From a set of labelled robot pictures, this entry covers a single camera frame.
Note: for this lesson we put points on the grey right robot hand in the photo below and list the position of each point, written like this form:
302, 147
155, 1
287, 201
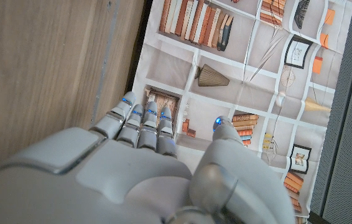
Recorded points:
101, 180

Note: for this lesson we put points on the dark perforated panel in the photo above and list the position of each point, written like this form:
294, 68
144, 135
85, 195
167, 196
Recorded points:
347, 124

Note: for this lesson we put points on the printed bookshelf backdrop cloth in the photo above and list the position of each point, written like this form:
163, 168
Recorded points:
225, 77

